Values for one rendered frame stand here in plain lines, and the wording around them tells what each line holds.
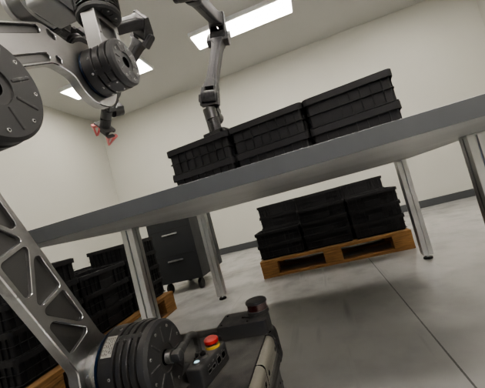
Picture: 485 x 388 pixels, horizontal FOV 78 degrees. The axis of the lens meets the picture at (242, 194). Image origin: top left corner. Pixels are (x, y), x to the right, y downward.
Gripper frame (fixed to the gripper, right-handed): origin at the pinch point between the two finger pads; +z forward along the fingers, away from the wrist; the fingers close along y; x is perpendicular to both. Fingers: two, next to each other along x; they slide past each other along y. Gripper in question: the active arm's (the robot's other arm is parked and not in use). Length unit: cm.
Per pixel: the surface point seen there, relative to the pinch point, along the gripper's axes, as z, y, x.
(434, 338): 89, -56, -2
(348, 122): 8, -51, 8
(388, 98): 5, -65, 6
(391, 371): 88, -41, 17
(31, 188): -73, 319, -130
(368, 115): 8, -58, 8
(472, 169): 36, -86, -15
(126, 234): 21, 53, 11
